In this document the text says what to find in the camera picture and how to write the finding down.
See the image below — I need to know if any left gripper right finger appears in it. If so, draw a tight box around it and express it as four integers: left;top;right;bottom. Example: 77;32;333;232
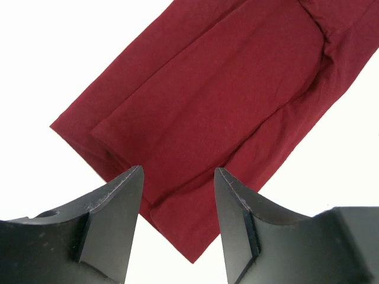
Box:
214;168;378;284

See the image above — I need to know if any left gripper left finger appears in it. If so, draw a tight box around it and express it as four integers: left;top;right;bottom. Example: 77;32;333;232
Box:
1;166;144;284

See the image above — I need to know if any maroon t shirt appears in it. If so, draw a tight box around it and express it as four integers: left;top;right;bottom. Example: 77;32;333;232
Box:
51;0;378;262

